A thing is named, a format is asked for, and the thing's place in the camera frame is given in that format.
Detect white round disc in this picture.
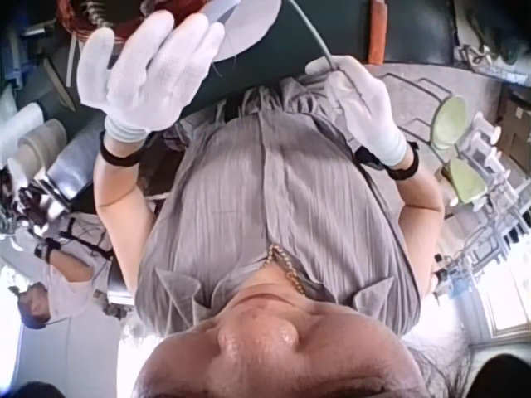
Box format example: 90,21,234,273
215,0,284,62

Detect green round stool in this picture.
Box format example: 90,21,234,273
380,70,469,151
440,156,490,207

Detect white paper roll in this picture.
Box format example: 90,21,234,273
0,101,43,143

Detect silver metal machine part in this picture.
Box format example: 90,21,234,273
36,181,71,221

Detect copper wire coil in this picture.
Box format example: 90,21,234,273
68,0,211,42

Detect brown cardboard cartons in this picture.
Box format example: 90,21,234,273
495,87,531,167

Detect grey thin cable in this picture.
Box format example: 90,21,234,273
288,0,336,72

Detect cluttered workbench with cables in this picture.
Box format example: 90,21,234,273
451,0,531,80

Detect metal wire rack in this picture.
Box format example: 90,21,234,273
431,172,531,294

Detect beige paper roll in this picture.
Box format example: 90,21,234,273
12,118,68,167

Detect white plastic bobbin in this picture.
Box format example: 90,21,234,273
471,110,504,138
476,149,506,172
467,132,499,158

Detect person's left hand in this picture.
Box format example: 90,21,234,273
76,8,228,143

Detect orange wooden stick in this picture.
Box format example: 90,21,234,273
366,0,390,66

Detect black wrist band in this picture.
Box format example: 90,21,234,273
98,130,167,167
357,140,421,182

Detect person's right hand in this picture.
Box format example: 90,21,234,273
304,56,411,167

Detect blue plastic crate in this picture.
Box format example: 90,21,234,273
0,24,31,89

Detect dark grey foil roll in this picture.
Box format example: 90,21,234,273
45,123,105,201

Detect white window frame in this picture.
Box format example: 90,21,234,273
476,269,531,346

